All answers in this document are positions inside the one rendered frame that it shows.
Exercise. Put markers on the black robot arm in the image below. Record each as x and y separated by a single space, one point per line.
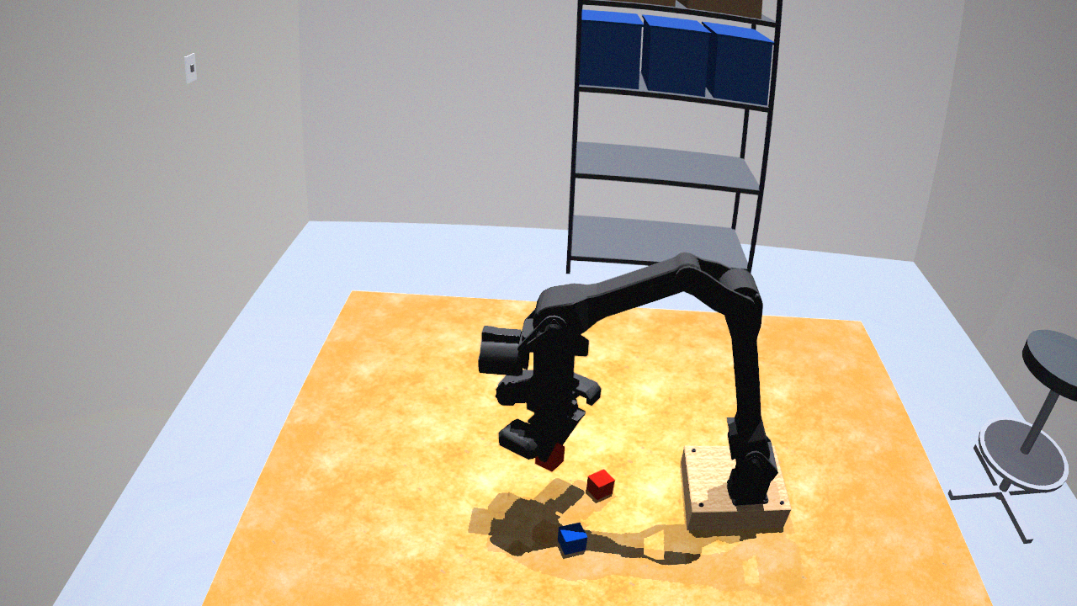
553 333

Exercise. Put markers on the blue cube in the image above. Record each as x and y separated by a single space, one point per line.
572 538

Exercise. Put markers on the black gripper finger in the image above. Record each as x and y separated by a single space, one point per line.
545 454
564 429

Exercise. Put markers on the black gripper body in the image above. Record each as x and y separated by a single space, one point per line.
551 405

